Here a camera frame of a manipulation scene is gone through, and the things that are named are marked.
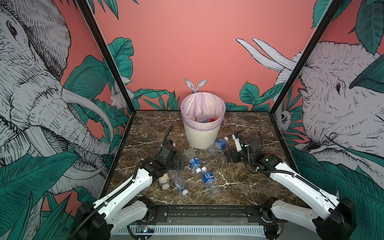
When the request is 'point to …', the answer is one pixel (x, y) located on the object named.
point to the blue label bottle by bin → (219, 145)
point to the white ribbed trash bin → (202, 129)
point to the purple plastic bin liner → (200, 105)
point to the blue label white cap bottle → (194, 162)
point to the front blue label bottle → (211, 183)
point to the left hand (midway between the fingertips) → (177, 158)
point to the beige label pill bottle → (164, 181)
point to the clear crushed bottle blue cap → (179, 181)
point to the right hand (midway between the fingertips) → (230, 148)
